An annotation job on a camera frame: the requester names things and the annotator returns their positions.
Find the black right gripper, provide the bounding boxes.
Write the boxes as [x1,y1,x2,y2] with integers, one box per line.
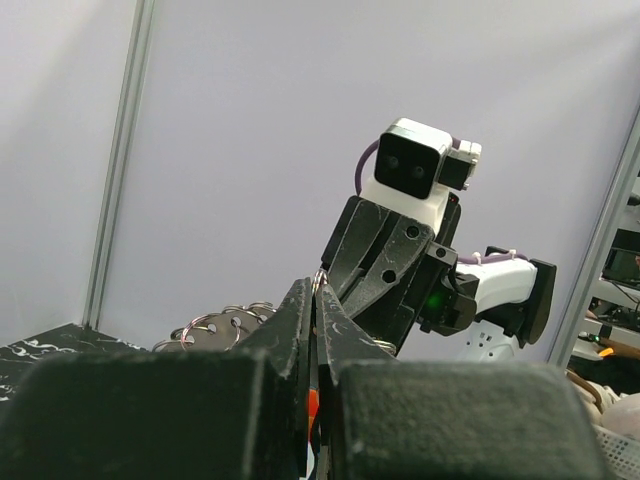
[321,198,459,349]

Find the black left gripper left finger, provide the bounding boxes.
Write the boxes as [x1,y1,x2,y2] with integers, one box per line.
[227,279,313,479]

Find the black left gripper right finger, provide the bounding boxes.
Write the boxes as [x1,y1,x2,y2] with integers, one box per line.
[315,284,395,479]

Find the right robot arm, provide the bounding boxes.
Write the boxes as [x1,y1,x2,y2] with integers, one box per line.
[321,195,557,361]

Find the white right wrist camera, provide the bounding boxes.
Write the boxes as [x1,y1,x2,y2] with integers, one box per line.
[354,117,482,237]

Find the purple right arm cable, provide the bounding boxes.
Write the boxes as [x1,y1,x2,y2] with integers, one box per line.
[353,139,529,266]

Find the right aluminium frame post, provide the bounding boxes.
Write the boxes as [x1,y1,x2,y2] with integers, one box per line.
[548,107,639,369]

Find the aluminium frame post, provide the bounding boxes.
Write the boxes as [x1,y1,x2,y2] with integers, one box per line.
[548,107,639,369]
[82,1,156,330]

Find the left aluminium frame post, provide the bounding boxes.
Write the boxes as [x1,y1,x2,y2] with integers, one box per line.
[82,1,156,330]

